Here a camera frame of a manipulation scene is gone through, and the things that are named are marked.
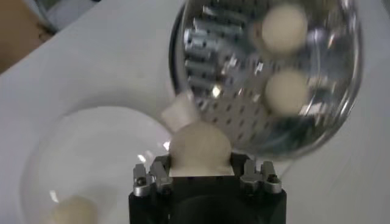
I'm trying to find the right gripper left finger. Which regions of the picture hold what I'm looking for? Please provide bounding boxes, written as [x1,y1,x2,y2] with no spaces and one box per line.
[132,154,174,197]

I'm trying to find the perforated steel steamer basket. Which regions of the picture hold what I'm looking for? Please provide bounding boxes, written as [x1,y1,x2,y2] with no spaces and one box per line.
[169,0,365,161]

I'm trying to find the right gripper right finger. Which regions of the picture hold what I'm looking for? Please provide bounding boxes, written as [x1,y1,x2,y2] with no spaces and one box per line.
[231,153,283,195]

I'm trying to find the white round plate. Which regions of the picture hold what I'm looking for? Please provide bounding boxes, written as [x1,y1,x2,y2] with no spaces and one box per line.
[18,105,179,224]

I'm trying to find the white steamed baozi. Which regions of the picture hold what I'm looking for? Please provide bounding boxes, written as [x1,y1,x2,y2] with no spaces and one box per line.
[42,194,100,224]
[260,3,308,54]
[169,121,235,178]
[263,69,310,115]

